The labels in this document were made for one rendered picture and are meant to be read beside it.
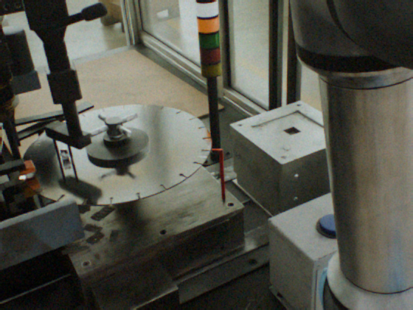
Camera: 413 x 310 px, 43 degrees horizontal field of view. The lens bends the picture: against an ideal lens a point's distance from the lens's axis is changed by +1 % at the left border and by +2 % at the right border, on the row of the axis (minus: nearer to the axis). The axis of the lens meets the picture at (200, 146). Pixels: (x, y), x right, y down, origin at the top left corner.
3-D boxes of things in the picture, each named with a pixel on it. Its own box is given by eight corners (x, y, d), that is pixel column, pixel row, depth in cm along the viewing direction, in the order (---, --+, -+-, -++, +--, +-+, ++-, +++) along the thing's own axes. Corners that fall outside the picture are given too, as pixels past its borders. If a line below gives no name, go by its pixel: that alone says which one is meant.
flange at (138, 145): (122, 170, 84) (119, 157, 83) (73, 154, 90) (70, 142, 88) (162, 139, 92) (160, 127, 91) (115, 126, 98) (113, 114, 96)
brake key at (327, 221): (334, 220, 79) (335, 209, 78) (353, 235, 76) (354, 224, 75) (313, 229, 78) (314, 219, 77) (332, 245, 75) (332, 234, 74)
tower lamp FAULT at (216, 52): (214, 54, 112) (213, 40, 110) (224, 60, 108) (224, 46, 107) (195, 59, 110) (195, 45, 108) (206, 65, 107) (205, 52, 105)
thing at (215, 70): (214, 68, 113) (214, 54, 112) (225, 74, 110) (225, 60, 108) (197, 73, 112) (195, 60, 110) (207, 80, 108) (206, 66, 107)
